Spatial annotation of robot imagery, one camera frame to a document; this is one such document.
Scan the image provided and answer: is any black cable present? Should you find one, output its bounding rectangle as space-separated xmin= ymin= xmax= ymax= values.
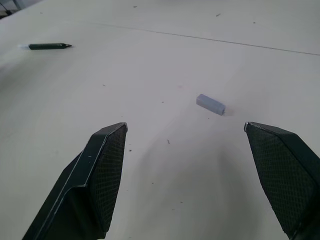
xmin=0 ymin=0 xmax=11 ymax=15

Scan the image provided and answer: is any small white eraser block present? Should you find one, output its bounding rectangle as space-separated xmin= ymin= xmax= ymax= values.
xmin=195 ymin=93 xmax=227 ymax=116

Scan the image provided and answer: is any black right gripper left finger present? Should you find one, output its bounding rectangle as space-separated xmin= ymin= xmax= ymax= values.
xmin=21 ymin=122 xmax=129 ymax=240

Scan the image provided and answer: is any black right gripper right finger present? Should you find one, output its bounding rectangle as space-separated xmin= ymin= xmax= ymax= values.
xmin=243 ymin=121 xmax=320 ymax=240

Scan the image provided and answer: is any dark green pen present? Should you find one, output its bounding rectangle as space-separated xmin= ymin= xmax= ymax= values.
xmin=17 ymin=42 xmax=73 ymax=51

